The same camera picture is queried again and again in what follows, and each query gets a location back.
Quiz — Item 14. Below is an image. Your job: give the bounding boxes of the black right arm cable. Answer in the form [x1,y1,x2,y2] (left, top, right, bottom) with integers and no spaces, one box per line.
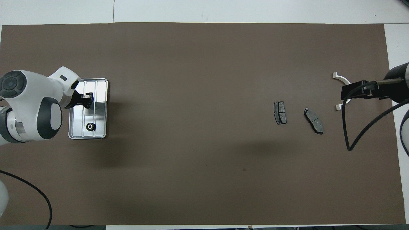
[342,81,409,152]

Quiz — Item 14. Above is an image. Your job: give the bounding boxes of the dark eared brake pad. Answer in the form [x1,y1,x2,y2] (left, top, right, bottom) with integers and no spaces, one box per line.
[304,108,324,135]

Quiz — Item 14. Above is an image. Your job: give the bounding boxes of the brown table mat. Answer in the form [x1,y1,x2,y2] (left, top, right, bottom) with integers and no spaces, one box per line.
[0,22,406,226]

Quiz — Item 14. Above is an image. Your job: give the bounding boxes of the dark rectangular brake pad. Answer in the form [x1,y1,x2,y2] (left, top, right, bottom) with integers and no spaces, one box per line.
[274,101,287,125]

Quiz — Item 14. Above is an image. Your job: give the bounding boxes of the white curved plastic part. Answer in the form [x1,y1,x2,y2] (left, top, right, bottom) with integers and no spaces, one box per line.
[332,72,352,111]

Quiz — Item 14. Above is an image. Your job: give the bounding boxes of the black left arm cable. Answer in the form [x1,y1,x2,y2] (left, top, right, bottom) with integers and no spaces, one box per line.
[0,170,53,230]

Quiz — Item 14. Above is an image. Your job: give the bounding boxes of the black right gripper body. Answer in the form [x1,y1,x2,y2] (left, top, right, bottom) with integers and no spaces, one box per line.
[364,63,408,104]

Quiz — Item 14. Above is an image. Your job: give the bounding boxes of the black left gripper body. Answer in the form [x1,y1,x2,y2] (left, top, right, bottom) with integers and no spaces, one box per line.
[66,80,84,109]

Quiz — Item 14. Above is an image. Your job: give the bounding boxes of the silver metal tray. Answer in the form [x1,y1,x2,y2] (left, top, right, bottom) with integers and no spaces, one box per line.
[68,78,108,140]

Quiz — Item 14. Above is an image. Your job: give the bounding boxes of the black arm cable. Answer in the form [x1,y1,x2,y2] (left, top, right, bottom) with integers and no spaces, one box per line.
[0,170,53,230]
[342,81,409,152]

